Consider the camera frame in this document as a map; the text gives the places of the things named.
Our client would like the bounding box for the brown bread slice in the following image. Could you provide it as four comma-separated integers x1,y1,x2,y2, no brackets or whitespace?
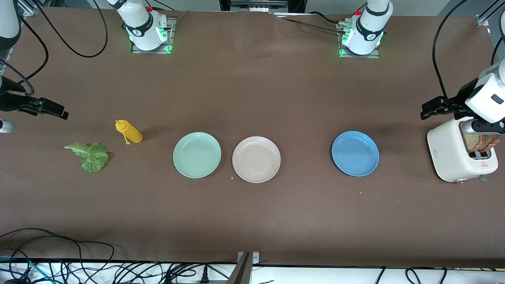
462,133,486,153
484,134,501,153

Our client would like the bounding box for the green lettuce leaf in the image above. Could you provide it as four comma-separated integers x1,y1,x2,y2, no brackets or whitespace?
64,142,109,173

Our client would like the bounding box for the blue plate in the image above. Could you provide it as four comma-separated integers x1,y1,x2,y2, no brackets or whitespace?
331,131,380,177

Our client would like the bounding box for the mint green plate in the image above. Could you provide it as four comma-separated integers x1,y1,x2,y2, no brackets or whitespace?
173,132,222,179

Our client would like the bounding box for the beige plate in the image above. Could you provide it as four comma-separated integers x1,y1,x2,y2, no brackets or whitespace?
232,136,281,184

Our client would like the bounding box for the white toaster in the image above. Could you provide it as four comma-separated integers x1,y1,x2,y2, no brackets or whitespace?
427,116,499,183

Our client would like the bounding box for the yellow mustard squeeze bottle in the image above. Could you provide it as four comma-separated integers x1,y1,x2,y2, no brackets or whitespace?
115,120,143,145

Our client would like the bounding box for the brown table cover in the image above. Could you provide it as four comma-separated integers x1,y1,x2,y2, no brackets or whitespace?
0,7,505,269

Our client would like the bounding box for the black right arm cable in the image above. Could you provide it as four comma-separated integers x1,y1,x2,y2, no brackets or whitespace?
0,0,108,95

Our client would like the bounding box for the aluminium frame profile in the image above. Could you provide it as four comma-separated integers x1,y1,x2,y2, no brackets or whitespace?
475,0,505,28
18,0,46,16

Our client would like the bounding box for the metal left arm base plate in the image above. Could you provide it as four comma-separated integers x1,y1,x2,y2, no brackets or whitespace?
337,23,381,59

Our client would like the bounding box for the black looping cable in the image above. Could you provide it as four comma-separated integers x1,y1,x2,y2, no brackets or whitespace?
0,228,115,277

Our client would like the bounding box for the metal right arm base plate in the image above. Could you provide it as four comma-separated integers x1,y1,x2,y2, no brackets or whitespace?
131,17,177,54

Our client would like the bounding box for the black base cable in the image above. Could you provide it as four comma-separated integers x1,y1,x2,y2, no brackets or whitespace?
268,11,357,36

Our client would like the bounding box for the teal cable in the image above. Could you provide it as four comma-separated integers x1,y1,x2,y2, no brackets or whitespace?
0,256,54,283

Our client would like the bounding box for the silver rail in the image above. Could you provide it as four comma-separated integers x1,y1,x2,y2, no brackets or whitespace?
231,0,288,8

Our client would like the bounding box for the silver table bracket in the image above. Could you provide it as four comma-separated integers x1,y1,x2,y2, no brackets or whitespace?
237,251,260,265

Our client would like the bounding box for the grey metal post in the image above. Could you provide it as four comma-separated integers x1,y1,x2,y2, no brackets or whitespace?
227,252,253,284

